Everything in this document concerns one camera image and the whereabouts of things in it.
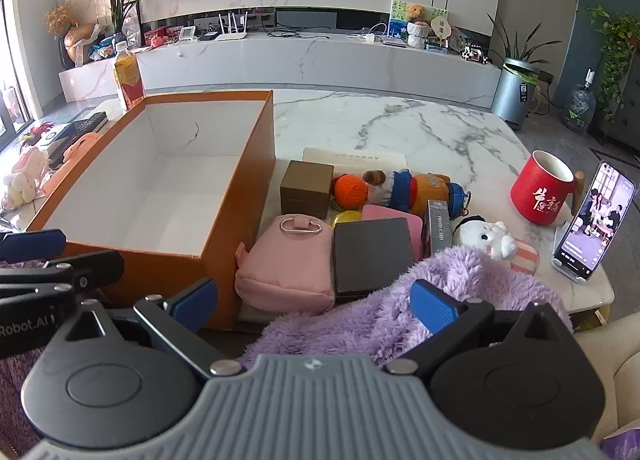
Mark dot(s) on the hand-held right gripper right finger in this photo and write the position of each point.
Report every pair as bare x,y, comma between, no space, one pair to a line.
435,305

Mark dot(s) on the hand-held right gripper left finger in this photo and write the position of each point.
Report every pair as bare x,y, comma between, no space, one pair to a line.
192,297

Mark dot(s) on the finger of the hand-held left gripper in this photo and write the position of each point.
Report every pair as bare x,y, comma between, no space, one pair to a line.
75,272
35,245

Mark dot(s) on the grey card box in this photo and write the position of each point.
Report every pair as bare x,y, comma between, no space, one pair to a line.
439,225

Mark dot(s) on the white lamb plush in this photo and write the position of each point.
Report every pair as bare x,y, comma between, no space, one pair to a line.
487,237

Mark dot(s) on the pink fabric pouch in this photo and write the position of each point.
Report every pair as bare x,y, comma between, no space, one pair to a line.
285,265

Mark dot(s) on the pink plastic case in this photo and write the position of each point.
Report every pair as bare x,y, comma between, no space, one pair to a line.
390,211

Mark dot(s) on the orange cardboard box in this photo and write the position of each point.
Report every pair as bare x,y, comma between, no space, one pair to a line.
150,180

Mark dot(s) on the small yellow toy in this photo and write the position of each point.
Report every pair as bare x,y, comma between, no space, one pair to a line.
347,217

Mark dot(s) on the orange crochet ball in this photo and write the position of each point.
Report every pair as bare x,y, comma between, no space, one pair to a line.
350,191

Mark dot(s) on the small brown box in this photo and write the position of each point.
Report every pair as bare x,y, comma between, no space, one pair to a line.
306,187

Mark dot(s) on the long white box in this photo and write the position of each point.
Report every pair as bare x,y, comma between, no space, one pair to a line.
355,160

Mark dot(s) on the purple fuzzy blanket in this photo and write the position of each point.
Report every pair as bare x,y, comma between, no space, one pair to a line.
450,270

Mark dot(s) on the pink white bunny plush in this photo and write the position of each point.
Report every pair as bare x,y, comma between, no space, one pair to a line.
22,180

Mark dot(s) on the white and blue box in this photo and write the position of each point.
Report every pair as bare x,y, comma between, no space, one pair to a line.
55,137

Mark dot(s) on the red feather shuttlecock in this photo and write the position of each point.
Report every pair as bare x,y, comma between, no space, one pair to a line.
37,132

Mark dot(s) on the white phone stand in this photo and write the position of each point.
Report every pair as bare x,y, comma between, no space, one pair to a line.
561,240

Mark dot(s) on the red paper cup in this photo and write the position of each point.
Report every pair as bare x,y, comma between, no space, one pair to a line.
537,195

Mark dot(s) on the smartphone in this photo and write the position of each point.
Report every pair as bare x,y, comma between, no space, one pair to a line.
595,220

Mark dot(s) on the glass sliding door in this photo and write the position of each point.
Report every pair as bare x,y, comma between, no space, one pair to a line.
10,65

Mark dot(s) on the beige sofa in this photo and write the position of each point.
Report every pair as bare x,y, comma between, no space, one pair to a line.
610,365

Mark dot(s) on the yellow red drink bottle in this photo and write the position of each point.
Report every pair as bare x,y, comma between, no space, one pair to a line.
129,82

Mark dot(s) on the brown gourd vase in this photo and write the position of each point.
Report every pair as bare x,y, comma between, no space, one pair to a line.
77,42

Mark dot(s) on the dried flower bunch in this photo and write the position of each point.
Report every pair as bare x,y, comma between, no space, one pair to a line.
61,17

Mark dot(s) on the clear water jug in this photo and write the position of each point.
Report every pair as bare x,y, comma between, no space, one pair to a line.
580,107

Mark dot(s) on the tall-leaf plant in vase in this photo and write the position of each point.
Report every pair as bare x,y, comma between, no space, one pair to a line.
120,10

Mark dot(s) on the black white cow toy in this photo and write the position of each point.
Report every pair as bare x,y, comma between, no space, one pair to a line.
475,54

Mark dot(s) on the white marble television cabinet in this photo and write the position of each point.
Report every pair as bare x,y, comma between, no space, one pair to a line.
300,60

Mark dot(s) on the white desk thermometer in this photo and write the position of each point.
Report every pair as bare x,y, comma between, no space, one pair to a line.
188,33

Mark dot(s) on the white router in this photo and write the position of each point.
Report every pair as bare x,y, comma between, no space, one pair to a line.
231,35

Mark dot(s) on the round paper fan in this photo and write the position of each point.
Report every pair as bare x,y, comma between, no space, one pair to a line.
457,40

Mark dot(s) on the teddy bear on shelf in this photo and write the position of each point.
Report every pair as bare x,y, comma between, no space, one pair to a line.
417,35

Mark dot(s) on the long-leaf potted plant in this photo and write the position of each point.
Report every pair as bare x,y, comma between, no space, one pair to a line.
520,47

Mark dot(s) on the green picture card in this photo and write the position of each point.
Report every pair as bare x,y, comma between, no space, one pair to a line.
397,15

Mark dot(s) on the small brown teddy bear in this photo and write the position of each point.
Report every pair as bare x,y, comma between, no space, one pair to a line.
415,12

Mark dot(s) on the hanging green vine plant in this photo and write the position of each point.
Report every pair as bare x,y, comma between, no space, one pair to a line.
617,50

